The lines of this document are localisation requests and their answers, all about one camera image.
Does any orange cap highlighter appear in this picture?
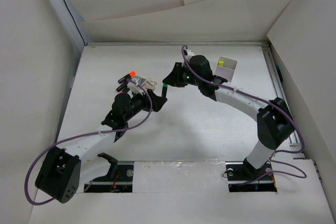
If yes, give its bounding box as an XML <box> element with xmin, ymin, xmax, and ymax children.
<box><xmin>118</xmin><ymin>71</ymin><xmax>136</xmax><ymax>83</ymax></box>

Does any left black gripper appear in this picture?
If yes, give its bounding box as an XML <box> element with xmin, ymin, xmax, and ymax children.
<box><xmin>123</xmin><ymin>87</ymin><xmax>166</xmax><ymax>122</ymax></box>

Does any white grey stapler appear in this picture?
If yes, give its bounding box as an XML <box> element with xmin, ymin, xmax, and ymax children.
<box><xmin>138</xmin><ymin>77</ymin><xmax>147</xmax><ymax>86</ymax></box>

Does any aluminium table rail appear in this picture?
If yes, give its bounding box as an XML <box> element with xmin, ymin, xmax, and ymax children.
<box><xmin>262</xmin><ymin>42</ymin><xmax>302</xmax><ymax>146</ymax></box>

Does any green cap highlighter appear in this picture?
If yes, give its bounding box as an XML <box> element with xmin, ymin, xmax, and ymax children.
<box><xmin>161</xmin><ymin>83</ymin><xmax>168</xmax><ymax>98</ymax></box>

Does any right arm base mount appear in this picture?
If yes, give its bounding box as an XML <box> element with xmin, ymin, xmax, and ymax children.
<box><xmin>222</xmin><ymin>160</ymin><xmax>277</xmax><ymax>193</ymax></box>

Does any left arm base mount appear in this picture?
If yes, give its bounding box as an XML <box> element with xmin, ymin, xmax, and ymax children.
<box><xmin>81</xmin><ymin>153</ymin><xmax>134</xmax><ymax>193</ymax></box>

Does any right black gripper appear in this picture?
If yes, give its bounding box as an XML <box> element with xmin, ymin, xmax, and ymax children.
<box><xmin>163</xmin><ymin>62</ymin><xmax>202</xmax><ymax>87</ymax></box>

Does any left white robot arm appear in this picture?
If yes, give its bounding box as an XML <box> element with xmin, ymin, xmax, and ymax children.
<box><xmin>35</xmin><ymin>90</ymin><xmax>167</xmax><ymax>204</ymax></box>

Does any white pen holder box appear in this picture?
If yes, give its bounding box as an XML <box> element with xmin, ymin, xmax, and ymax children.
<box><xmin>215</xmin><ymin>56</ymin><xmax>237</xmax><ymax>82</ymax></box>

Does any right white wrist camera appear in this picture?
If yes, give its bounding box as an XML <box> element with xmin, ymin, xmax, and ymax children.
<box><xmin>183</xmin><ymin>49</ymin><xmax>195</xmax><ymax>59</ymax></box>

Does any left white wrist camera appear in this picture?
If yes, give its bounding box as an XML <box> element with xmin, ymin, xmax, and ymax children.
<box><xmin>128</xmin><ymin>76</ymin><xmax>145</xmax><ymax>95</ymax></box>

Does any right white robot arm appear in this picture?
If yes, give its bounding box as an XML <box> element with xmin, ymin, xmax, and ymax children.
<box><xmin>163</xmin><ymin>55</ymin><xmax>294</xmax><ymax>179</ymax></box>

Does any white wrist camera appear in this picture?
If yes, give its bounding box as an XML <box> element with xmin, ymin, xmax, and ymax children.
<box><xmin>183</xmin><ymin>49</ymin><xmax>195</xmax><ymax>59</ymax></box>
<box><xmin>128</xmin><ymin>76</ymin><xmax>145</xmax><ymax>95</ymax></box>

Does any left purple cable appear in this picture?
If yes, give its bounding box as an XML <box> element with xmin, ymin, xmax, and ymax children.
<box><xmin>24</xmin><ymin>81</ymin><xmax>153</xmax><ymax>206</ymax></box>

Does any white staples box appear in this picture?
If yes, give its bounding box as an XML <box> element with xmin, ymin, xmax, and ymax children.
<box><xmin>144</xmin><ymin>79</ymin><xmax>157</xmax><ymax>91</ymax></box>

